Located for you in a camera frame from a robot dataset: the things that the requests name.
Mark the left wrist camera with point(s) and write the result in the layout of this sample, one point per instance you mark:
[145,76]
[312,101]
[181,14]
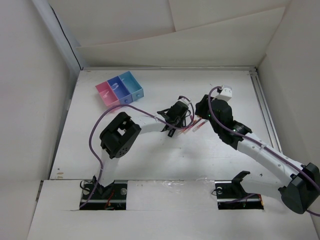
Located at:
[184,100]

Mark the blue cap black highlighter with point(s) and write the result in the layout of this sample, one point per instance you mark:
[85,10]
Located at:
[171,133]

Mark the purple-blue drawer box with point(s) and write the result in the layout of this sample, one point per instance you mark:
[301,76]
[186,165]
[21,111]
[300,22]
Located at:
[122,93]

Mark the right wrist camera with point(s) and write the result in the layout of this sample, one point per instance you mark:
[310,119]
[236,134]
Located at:
[224,93]

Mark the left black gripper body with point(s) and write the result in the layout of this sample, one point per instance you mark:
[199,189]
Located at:
[179,121]

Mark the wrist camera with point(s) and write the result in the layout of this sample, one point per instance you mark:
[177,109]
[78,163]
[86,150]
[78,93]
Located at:
[224,93]
[184,100]

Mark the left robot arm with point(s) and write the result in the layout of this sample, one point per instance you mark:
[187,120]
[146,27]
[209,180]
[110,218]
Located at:
[120,134]

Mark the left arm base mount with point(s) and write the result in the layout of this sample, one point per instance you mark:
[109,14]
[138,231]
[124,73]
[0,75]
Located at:
[108,198]

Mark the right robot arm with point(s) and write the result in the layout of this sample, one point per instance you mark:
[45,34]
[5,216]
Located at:
[300,184]

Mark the light blue drawer box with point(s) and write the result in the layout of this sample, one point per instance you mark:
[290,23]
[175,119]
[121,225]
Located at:
[132,85]

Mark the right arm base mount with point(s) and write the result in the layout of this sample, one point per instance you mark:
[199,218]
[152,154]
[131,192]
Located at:
[230,195]

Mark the pink drawer box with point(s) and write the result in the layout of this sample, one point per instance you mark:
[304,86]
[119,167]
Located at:
[107,95]

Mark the red gel pen refill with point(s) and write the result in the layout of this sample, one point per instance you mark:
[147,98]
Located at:
[199,126]

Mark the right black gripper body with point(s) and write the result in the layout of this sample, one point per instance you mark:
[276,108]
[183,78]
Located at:
[204,109]

